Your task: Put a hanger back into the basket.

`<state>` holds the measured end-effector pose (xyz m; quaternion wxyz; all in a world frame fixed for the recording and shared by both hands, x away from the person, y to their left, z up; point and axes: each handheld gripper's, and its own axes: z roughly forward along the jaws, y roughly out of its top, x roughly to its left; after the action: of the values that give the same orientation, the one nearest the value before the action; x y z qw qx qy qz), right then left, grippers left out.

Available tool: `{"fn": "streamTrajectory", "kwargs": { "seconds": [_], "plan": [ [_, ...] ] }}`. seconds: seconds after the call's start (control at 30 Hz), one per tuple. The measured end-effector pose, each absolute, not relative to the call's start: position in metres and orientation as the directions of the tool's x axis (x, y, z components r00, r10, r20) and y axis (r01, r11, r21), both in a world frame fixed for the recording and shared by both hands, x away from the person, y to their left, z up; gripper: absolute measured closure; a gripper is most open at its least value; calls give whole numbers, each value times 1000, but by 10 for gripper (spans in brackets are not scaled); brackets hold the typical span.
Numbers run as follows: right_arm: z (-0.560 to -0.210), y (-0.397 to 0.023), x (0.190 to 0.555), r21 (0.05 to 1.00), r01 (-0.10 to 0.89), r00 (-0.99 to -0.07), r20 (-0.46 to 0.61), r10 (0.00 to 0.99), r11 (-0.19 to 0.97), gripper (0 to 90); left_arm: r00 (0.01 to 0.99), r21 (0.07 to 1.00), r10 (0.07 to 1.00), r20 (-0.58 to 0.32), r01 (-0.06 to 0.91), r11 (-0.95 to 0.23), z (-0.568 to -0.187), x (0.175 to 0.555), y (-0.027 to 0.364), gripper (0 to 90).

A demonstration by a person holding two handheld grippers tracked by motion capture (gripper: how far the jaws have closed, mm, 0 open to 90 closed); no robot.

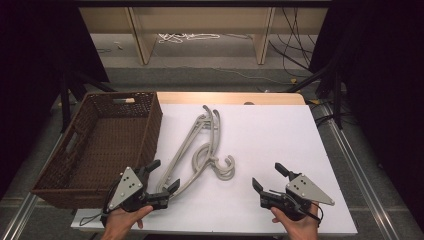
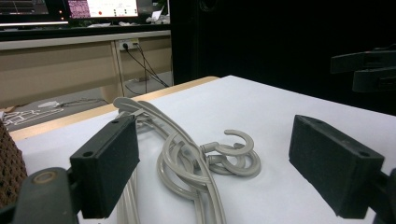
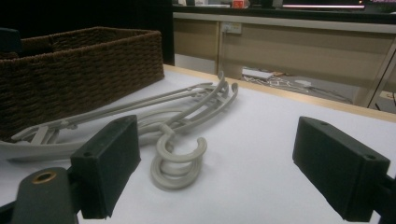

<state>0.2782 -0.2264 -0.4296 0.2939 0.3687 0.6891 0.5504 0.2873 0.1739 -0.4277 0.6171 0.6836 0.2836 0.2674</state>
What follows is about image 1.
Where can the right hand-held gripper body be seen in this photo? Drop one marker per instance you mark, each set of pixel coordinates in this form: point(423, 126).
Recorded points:
point(305, 190)

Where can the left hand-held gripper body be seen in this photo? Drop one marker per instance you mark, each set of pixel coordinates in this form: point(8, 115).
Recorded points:
point(128, 190)

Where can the brown wicker basket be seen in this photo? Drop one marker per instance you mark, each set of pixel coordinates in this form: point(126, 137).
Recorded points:
point(110, 150)

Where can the person's left hand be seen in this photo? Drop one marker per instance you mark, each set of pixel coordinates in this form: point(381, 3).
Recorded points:
point(118, 223)

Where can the person's right hand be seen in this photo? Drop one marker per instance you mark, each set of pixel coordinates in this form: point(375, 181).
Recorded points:
point(300, 230)

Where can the white table board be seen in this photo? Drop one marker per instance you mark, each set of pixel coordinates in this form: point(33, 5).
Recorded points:
point(266, 140)

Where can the black tripod stand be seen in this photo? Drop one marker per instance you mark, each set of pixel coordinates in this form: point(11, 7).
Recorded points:
point(66, 100)
point(336, 96)

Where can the black curtain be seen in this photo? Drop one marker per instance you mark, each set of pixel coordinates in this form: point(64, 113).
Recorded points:
point(383, 83)
point(36, 66)

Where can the light wooden shelf unit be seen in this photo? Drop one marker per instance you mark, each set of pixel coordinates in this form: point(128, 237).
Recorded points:
point(200, 20)

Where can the aluminium floor rail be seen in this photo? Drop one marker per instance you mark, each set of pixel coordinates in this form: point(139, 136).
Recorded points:
point(360, 173)
point(20, 216)

